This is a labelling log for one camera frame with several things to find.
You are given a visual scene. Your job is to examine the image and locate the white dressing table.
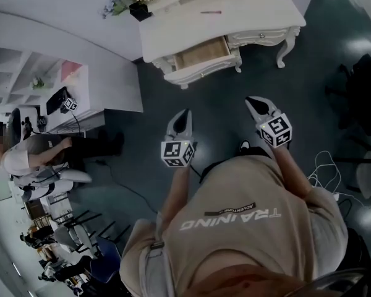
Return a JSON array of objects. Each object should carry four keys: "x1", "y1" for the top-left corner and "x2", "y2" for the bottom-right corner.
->
[{"x1": 138, "y1": 0, "x2": 307, "y2": 90}]

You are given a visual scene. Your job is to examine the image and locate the white shelf unit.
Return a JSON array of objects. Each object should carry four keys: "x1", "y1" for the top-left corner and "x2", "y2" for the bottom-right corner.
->
[{"x1": 0, "y1": 45, "x2": 90, "y2": 105}]

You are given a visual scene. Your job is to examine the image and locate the pink box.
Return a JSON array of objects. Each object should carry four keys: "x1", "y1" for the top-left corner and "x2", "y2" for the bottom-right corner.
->
[{"x1": 61, "y1": 59, "x2": 83, "y2": 82}]

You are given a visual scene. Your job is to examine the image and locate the person's left forearm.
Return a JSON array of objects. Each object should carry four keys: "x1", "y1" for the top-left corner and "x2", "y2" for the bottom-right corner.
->
[{"x1": 156, "y1": 164, "x2": 191, "y2": 225}]

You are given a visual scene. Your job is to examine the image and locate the black square vase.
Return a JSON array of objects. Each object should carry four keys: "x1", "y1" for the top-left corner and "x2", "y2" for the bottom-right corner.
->
[{"x1": 129, "y1": 1, "x2": 152, "y2": 22}]

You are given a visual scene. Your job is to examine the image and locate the idle black gripper device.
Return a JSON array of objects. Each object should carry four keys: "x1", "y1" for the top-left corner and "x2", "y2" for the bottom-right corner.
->
[{"x1": 46, "y1": 86, "x2": 79, "y2": 116}]

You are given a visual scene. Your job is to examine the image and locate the person's right forearm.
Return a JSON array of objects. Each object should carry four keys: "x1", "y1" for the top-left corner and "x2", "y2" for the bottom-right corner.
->
[{"x1": 273, "y1": 145, "x2": 313, "y2": 199}]

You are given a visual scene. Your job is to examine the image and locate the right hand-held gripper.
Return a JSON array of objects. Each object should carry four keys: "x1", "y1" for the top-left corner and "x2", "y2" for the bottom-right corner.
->
[{"x1": 245, "y1": 96, "x2": 293, "y2": 150}]

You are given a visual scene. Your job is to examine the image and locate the person's black trousers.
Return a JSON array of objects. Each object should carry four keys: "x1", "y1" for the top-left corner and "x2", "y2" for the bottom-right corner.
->
[{"x1": 234, "y1": 145, "x2": 273, "y2": 160}]

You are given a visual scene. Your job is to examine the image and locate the black floor cable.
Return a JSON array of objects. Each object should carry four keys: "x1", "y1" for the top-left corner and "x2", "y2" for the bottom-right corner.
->
[{"x1": 95, "y1": 159, "x2": 158, "y2": 213}]

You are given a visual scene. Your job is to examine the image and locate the person's beige printed shirt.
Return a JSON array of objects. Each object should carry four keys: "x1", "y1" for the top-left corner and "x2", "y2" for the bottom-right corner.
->
[{"x1": 119, "y1": 156, "x2": 349, "y2": 297}]

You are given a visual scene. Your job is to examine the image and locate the white tangled cables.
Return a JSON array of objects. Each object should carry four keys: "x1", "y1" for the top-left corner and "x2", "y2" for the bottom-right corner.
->
[{"x1": 307, "y1": 150, "x2": 343, "y2": 197}]

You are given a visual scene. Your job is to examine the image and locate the blue chair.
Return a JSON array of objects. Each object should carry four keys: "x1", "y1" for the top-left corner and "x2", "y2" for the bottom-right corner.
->
[{"x1": 89, "y1": 236, "x2": 124, "y2": 278}]

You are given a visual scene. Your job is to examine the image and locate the white chair with black legs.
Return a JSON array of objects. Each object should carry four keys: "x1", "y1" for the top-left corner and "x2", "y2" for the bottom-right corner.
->
[{"x1": 54, "y1": 224, "x2": 96, "y2": 253}]

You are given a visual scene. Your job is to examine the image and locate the small potted plant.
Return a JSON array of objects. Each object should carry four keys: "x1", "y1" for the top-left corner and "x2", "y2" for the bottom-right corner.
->
[{"x1": 30, "y1": 76, "x2": 47, "y2": 90}]

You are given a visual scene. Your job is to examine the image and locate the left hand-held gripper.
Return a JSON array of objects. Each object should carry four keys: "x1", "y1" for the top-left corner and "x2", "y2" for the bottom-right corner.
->
[{"x1": 160, "y1": 109, "x2": 196, "y2": 168}]

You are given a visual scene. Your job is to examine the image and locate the black office chair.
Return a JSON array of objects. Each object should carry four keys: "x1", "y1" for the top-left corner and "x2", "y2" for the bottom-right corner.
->
[{"x1": 324, "y1": 54, "x2": 371, "y2": 139}]

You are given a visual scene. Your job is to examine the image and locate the white dressing table drawer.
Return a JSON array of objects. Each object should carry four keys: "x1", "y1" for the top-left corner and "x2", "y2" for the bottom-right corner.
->
[
  {"x1": 227, "y1": 28, "x2": 290, "y2": 48},
  {"x1": 163, "y1": 35, "x2": 242, "y2": 85}
]

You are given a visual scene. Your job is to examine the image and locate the white plastic chair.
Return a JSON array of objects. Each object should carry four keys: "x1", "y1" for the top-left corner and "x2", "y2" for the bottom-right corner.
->
[{"x1": 355, "y1": 150, "x2": 371, "y2": 199}]

